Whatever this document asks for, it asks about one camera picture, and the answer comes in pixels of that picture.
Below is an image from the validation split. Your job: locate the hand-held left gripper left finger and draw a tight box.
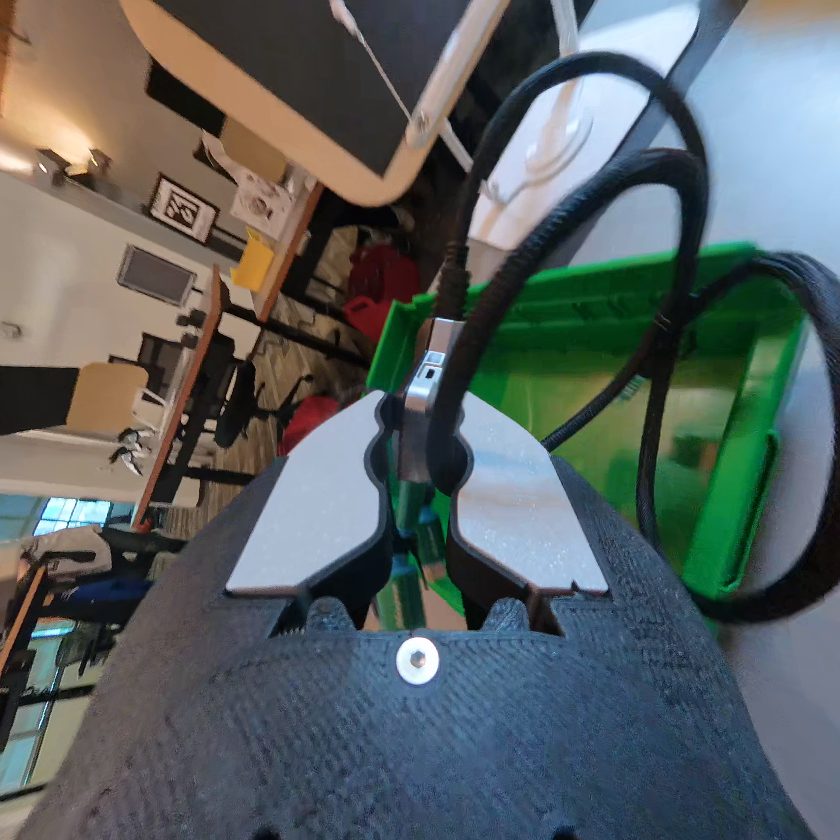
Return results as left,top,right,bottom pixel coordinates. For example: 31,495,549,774
224,390,395,598

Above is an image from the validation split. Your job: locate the green plastic bin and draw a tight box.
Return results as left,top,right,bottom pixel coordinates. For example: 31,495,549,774
364,241,808,601

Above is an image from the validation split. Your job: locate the framed black white poster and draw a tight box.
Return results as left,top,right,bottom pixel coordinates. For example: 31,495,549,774
147,172,221,245

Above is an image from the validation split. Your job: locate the red plastic bin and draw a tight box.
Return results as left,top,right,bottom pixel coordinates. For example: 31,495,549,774
277,392,343,455
346,245,422,343

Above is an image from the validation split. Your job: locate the grey framed wall panel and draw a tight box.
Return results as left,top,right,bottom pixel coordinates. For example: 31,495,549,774
117,244,198,306

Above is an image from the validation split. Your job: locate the black braided cable silver plug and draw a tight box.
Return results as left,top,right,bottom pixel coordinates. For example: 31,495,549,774
427,51,840,624

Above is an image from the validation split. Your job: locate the black office chair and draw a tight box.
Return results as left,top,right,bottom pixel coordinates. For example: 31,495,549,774
210,357,316,450

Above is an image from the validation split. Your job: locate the green plug hdmi cable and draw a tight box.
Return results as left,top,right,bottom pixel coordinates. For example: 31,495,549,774
377,364,660,631

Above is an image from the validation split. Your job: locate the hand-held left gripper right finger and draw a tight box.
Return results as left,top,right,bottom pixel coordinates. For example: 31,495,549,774
446,392,611,599

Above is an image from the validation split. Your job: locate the wooden top office desk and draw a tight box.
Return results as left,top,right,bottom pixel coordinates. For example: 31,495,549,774
131,262,227,529

